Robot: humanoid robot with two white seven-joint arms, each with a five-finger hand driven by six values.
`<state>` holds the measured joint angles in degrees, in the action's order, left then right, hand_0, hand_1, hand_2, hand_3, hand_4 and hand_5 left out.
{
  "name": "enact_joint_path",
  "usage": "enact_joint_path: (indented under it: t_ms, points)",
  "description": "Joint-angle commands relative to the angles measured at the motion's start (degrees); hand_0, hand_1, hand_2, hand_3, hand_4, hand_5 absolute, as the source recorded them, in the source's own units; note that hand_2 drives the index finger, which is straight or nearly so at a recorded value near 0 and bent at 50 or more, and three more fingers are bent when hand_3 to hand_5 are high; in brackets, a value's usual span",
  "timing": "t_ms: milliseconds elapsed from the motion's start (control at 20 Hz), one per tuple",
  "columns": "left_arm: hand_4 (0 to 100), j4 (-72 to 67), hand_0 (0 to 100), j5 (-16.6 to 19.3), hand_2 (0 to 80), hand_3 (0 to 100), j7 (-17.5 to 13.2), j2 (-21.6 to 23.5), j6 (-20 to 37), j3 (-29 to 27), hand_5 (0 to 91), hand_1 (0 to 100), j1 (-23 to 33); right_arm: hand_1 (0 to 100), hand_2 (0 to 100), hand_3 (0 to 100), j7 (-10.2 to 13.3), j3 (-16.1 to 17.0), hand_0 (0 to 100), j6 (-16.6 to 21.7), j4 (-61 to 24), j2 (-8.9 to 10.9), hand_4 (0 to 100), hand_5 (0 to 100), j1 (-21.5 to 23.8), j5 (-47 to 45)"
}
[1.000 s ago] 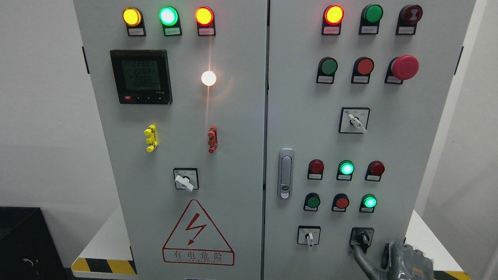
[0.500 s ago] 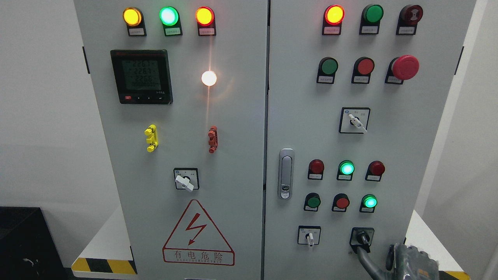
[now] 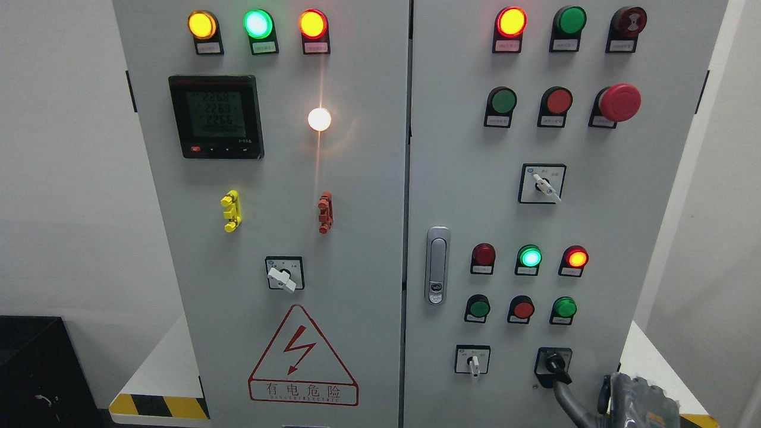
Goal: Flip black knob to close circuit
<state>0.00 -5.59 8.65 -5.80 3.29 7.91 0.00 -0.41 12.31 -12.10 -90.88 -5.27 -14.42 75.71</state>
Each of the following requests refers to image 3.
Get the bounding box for black rotary knob switch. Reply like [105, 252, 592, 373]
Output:
[534, 347, 573, 388]

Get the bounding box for red terminal connector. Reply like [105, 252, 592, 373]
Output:
[317, 191, 334, 235]

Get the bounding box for dark red lamp middle left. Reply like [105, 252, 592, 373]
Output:
[470, 242, 496, 275]

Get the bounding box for white lit indicator lamp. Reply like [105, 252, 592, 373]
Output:
[307, 106, 332, 133]

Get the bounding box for grey electrical cabinet left door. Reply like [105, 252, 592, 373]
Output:
[112, 1, 410, 427]

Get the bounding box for grey electrical cabinet door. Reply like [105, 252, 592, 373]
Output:
[112, 1, 410, 427]
[403, 1, 728, 427]

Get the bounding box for green push button lower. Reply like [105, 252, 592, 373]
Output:
[464, 294, 491, 323]

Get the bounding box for green push button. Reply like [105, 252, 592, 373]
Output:
[464, 294, 491, 323]
[483, 86, 517, 129]

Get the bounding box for yellow terminal connector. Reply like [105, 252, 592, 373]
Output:
[220, 189, 242, 233]

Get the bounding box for green lit lamp middle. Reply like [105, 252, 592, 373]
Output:
[514, 244, 543, 276]

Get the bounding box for green push button upper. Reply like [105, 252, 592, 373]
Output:
[483, 86, 517, 129]

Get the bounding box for red push button lower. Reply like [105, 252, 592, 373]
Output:
[507, 295, 535, 325]

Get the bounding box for red push button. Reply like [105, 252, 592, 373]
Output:
[536, 86, 573, 129]
[507, 295, 535, 325]

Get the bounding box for red electrical hazard warning sticker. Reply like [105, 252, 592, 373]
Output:
[248, 304, 359, 407]

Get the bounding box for grey electrical cabinet right door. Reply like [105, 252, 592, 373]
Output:
[403, 1, 728, 427]

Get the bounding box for black digital power meter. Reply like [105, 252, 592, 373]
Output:
[168, 75, 265, 159]

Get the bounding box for red lamp middle right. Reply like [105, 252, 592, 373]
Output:
[558, 246, 589, 278]

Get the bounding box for red lit indicator lamp left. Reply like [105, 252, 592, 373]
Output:
[298, 8, 331, 55]

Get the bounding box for green illuminated button lower right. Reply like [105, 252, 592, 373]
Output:
[549, 296, 578, 326]

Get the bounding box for red push button upper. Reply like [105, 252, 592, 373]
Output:
[536, 86, 573, 129]

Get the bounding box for green indicator lamp top left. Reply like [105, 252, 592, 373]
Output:
[243, 9, 278, 56]

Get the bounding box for red lit lamp right door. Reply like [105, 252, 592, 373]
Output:
[492, 6, 527, 54]

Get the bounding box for yellow indicator lamp top left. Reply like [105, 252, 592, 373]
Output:
[187, 9, 225, 56]

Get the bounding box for red emergency stop mushroom button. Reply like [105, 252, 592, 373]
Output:
[588, 83, 641, 129]

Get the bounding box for green unlit lamp top right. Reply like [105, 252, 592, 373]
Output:
[549, 5, 587, 52]

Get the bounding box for white base platform hazard stripes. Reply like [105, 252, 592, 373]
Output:
[109, 314, 719, 427]

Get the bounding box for dark red buzzer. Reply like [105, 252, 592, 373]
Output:
[605, 6, 647, 54]

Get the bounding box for black box lower left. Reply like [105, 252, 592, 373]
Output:
[1, 315, 104, 427]

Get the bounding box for silver door latch handle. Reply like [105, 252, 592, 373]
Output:
[426, 226, 451, 304]

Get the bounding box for white selector switch left door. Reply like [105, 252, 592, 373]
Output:
[265, 256, 305, 294]

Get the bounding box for white selector switch upper right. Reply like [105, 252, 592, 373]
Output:
[518, 163, 567, 205]

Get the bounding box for white selector switch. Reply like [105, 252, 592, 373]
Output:
[454, 344, 491, 377]
[518, 163, 567, 205]

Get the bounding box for white selector switch lower right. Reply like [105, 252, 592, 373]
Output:
[454, 344, 491, 377]

